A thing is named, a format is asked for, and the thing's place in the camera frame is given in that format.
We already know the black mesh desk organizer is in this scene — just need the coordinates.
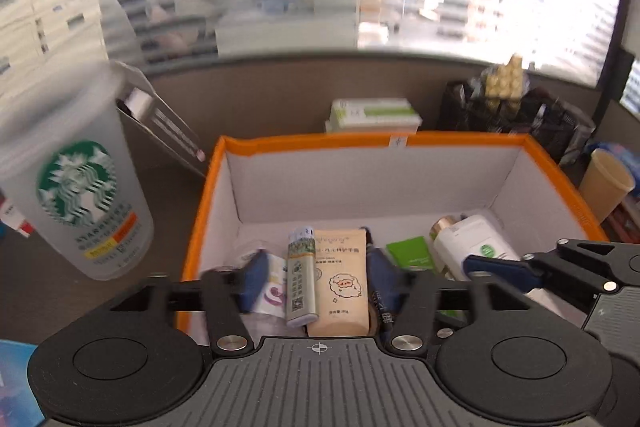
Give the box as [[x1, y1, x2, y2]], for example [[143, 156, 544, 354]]
[[439, 79, 596, 165]]

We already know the black tube white print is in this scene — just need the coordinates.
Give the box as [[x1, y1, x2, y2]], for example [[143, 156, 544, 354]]
[[365, 227, 401, 344]]

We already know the beige paper cup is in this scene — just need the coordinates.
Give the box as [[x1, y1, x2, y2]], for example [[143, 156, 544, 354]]
[[579, 148, 637, 224]]

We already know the white and green box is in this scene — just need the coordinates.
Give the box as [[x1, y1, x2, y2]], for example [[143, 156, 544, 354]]
[[325, 98, 423, 134]]

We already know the orange cardboard box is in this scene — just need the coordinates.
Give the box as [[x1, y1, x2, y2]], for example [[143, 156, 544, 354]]
[[181, 132, 608, 348]]

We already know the frosted plastic cup green logo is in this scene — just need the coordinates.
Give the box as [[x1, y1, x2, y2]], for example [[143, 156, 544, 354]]
[[0, 62, 155, 280]]

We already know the printed desk mat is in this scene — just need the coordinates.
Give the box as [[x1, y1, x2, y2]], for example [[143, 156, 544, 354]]
[[0, 339, 46, 427]]

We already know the beige small tube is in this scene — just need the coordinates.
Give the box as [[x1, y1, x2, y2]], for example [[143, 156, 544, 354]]
[[285, 224, 319, 327]]

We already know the white bottle gold cap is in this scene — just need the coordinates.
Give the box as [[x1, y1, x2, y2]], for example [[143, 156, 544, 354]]
[[429, 215, 468, 280]]

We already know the cream building brick plate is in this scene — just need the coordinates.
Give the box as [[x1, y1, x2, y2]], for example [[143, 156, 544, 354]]
[[482, 54, 525, 100]]

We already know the green packet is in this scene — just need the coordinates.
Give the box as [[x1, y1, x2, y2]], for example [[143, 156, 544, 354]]
[[386, 237, 436, 270]]

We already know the brown sheep-print packet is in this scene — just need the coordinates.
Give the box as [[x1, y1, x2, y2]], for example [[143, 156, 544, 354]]
[[305, 228, 371, 338]]

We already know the white packet purple print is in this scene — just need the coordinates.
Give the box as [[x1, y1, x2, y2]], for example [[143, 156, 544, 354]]
[[250, 253, 290, 314]]

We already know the white remote device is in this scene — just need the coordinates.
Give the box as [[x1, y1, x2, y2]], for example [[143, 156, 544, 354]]
[[432, 214, 591, 328]]

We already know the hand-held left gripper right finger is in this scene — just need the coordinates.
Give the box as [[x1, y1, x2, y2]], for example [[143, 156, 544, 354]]
[[367, 248, 533, 353]]

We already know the white and red card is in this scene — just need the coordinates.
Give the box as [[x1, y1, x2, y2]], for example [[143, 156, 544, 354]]
[[0, 192, 33, 238]]

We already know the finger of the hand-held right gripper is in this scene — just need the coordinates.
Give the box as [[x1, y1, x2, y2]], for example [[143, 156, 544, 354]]
[[462, 239, 640, 295]]

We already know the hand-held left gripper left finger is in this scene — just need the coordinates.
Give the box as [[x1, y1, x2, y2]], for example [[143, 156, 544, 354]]
[[107, 252, 273, 353]]

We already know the black and white carton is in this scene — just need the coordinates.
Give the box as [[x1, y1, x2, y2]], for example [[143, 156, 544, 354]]
[[112, 59, 208, 180]]

